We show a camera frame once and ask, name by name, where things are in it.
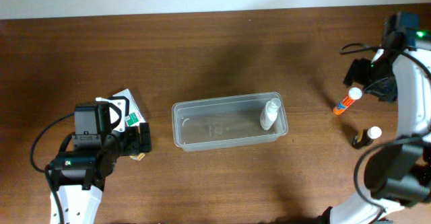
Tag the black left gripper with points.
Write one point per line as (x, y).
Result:
(133, 140)

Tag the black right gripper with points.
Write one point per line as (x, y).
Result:
(362, 75)

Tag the small gold lid jar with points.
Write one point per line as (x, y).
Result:
(138, 157)

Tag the orange tube white cap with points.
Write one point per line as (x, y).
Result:
(353, 94)

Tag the dark bottle white cap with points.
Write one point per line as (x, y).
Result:
(366, 137)

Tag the white spray bottle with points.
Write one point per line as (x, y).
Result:
(270, 113)

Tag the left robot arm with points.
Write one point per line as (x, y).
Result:
(76, 176)

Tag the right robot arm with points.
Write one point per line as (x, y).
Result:
(395, 175)

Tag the clear plastic container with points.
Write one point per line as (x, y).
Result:
(226, 122)

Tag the white green sachet packet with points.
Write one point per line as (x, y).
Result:
(134, 117)

